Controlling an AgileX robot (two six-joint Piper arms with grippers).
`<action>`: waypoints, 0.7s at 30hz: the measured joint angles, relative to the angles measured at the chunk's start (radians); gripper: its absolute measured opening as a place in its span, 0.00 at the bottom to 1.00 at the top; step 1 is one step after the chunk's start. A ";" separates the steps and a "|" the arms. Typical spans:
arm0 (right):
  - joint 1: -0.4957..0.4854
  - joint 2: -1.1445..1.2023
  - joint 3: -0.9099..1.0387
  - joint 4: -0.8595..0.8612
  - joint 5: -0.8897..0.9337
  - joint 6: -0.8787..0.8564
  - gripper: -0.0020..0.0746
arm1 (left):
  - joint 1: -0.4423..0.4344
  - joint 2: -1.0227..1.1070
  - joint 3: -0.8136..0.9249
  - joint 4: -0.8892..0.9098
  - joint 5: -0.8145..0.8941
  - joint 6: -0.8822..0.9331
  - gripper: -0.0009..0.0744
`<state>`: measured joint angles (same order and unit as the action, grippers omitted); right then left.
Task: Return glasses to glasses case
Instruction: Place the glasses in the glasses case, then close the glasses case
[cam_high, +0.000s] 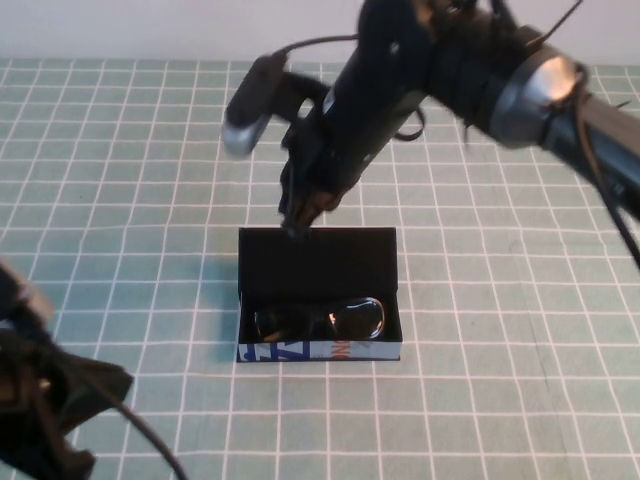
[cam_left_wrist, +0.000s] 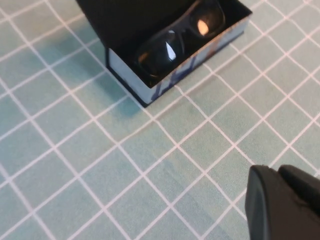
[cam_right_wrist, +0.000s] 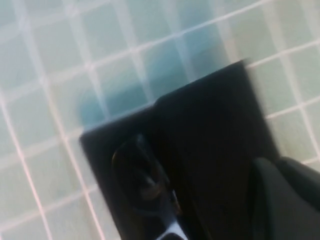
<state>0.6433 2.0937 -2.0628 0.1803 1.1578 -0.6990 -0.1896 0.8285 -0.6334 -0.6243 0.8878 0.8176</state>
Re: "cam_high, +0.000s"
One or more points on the black glasses case blue print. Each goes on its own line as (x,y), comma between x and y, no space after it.
(320,265)

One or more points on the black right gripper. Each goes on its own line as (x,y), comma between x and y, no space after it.
(370,100)

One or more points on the black frame glasses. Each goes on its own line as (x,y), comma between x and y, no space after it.
(360,315)

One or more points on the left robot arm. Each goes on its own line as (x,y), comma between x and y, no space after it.
(30,450)

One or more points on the green checkered tablecloth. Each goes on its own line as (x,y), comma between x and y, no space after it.
(150,200)

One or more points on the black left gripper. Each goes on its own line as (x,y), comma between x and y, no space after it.
(75,380)

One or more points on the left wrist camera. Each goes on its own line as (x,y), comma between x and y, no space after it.
(20,295)

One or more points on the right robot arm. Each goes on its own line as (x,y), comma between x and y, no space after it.
(525,100)

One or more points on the right wrist camera silver end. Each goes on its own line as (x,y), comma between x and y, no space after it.
(245,125)

